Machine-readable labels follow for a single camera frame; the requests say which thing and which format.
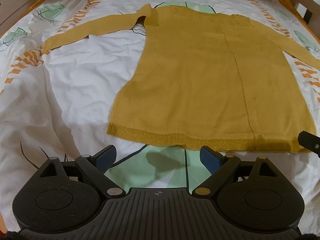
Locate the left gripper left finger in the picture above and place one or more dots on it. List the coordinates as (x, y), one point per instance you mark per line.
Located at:
(93, 169)

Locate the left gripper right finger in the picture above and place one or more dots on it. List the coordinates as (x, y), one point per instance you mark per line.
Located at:
(221, 168)

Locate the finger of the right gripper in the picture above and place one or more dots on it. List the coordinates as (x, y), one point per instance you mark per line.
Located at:
(310, 142)

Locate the mustard yellow knit sweater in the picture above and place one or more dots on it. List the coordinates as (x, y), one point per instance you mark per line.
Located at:
(206, 79)

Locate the white patterned duvet cover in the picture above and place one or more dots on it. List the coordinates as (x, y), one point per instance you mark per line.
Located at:
(56, 103)

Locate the orange bed sheet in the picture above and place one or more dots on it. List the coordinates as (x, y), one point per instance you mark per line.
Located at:
(287, 4)

